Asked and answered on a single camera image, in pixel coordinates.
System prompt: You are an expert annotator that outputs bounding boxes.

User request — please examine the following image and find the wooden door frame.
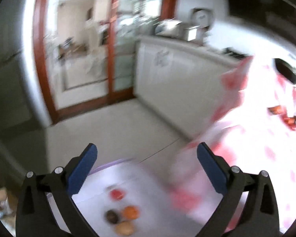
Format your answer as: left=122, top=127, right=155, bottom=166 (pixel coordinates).
left=33, top=0, right=176, bottom=124

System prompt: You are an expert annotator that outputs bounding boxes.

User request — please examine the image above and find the small yellow fruit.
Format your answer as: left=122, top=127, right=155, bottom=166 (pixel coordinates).
left=115, top=221, right=136, bottom=236

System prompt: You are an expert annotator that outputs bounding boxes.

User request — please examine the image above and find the round wall clock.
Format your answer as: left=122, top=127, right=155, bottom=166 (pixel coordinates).
left=190, top=8, right=214, bottom=29

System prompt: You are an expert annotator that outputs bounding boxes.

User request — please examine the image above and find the wrinkled dark passionfruit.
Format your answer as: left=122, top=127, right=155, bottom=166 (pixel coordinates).
left=105, top=210, right=120, bottom=225

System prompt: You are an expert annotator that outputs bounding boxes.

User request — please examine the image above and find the red white checkered tablecloth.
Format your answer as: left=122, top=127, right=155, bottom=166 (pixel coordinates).
left=170, top=56, right=296, bottom=232

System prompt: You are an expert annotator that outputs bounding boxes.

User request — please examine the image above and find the orange tangerine with stem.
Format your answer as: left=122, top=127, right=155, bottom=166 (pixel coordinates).
left=267, top=105, right=285, bottom=115

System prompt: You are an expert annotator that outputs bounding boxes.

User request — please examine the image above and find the black wok pan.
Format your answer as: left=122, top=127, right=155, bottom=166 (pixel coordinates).
left=274, top=58, right=296, bottom=85

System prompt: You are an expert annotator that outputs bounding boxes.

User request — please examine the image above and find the white storage box purple rim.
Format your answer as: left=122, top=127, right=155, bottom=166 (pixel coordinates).
left=46, top=157, right=205, bottom=237

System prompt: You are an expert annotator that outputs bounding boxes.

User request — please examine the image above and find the white kitchen cabinet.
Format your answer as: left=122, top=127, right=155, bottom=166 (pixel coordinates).
left=134, top=35, right=238, bottom=139

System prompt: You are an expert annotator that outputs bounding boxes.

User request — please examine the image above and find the steel pot on counter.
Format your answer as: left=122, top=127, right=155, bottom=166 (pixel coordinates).
left=155, top=19, right=199, bottom=42

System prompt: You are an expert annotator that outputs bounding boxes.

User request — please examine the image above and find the red tomato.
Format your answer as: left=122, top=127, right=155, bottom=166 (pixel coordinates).
left=110, top=188, right=126, bottom=201
left=283, top=117, right=296, bottom=127

